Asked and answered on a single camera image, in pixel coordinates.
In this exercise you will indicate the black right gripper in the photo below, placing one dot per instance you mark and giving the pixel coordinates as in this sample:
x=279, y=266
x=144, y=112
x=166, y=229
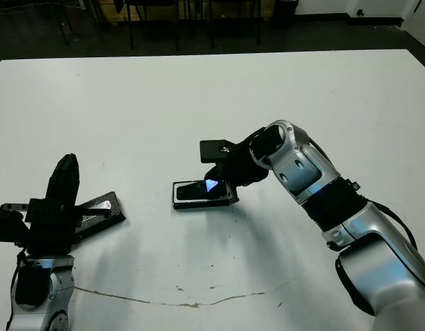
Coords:
x=240, y=169

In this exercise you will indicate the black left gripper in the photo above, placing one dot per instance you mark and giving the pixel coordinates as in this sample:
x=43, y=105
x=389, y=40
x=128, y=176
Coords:
x=54, y=227

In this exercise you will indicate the black slim camera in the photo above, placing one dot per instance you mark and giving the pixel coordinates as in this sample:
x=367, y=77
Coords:
x=192, y=191

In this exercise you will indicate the black box lid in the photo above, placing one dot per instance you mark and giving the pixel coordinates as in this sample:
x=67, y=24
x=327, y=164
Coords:
x=117, y=215

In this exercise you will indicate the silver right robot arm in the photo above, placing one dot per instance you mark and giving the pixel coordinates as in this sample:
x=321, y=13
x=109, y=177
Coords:
x=295, y=162

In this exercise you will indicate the black box with white lining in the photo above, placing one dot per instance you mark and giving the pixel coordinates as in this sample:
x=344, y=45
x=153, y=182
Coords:
x=198, y=206

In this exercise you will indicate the black waste bin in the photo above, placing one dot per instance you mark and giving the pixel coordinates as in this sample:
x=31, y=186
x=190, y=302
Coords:
x=286, y=13

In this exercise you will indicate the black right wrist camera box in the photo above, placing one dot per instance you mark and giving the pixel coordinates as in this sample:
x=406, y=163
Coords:
x=212, y=150

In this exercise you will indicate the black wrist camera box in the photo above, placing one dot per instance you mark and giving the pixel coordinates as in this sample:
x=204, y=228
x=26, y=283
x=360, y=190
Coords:
x=9, y=225
x=212, y=150

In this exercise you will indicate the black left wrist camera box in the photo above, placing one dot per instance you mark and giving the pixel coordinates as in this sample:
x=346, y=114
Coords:
x=9, y=225

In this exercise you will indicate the small black wall fitting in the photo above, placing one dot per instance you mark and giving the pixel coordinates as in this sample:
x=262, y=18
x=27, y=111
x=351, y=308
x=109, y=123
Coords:
x=360, y=13

